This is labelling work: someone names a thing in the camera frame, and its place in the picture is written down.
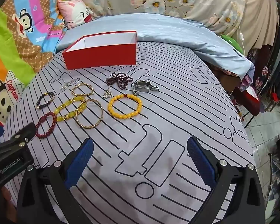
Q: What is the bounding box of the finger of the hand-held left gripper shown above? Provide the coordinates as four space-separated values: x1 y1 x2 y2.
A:
10 122 37 148

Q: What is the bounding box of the small gold bead bracelet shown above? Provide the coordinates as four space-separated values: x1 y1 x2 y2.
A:
71 83 94 97

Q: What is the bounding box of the thin silver ornament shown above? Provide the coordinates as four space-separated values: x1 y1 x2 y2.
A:
59 79 79 91

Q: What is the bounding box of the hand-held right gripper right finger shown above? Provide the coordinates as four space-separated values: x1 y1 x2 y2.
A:
187 136 266 224

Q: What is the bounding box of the chunky yellow bead bracelet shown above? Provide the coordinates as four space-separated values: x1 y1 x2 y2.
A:
52 96 87 122

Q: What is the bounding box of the dark red bead bracelet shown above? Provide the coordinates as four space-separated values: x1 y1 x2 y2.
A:
35 112 57 139

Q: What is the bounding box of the purple bead necklace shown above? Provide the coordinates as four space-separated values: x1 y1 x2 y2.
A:
106 72 133 89

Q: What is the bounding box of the gold bangle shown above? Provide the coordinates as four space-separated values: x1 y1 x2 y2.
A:
75 99 103 129

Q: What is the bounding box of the light blue blanket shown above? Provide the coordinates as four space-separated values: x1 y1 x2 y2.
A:
57 13 256 80

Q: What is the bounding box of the grey striped bed sheet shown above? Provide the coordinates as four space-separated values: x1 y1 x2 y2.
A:
2 41 262 224

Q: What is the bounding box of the red cardboard box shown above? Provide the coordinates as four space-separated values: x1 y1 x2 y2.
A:
62 30 138 70

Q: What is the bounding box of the pink cartoon pillow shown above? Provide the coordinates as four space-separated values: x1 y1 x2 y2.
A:
57 0 95 29

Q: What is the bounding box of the silver metal watch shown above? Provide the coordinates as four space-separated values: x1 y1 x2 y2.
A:
132 79 159 96

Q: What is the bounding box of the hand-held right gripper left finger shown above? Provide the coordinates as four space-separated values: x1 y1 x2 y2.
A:
16 138 95 224

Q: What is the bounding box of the beige curtain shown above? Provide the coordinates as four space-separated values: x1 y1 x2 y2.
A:
238 0 280 52

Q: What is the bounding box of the silver triangular pendant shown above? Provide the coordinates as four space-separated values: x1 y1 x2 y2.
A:
101 87 113 98

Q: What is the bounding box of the white cable with switch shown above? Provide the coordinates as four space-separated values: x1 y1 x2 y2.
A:
233 2 246 52

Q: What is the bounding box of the colourful monkey print blanket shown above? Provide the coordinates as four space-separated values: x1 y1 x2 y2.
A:
0 0 70 143

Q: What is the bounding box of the dark purple bead bracelet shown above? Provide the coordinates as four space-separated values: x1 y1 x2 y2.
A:
37 91 55 110

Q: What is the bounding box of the orange-yellow bead bracelet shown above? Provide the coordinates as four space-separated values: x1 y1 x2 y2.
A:
107 93 142 117

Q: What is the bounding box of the grey floral quilt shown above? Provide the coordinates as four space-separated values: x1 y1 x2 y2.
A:
68 0 250 36

